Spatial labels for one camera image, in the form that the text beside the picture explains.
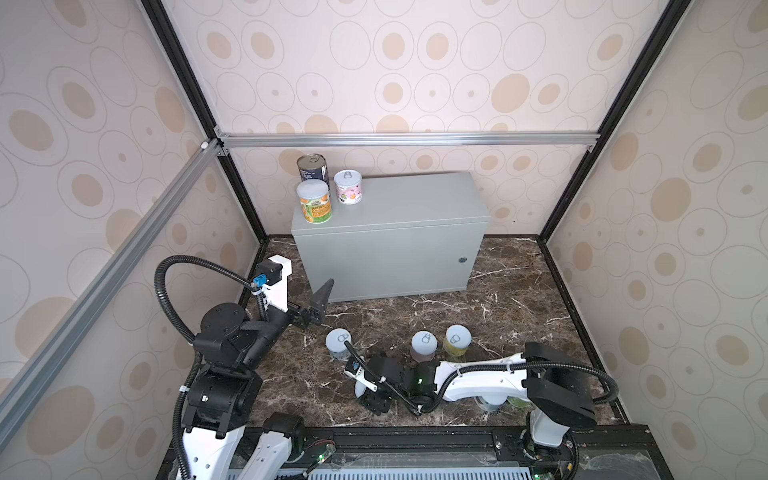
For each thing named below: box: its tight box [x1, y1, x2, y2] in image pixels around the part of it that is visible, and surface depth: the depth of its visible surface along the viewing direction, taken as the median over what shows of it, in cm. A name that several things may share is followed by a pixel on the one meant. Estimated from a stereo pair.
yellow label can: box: [444, 324, 472, 357], surface depth 89 cm
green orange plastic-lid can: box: [296, 179, 333, 225], surface depth 74 cm
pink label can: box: [411, 330, 438, 362], surface depth 87 cm
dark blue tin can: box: [297, 153, 330, 190], surface depth 77 cm
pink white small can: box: [334, 169, 363, 205], surface depth 81 cm
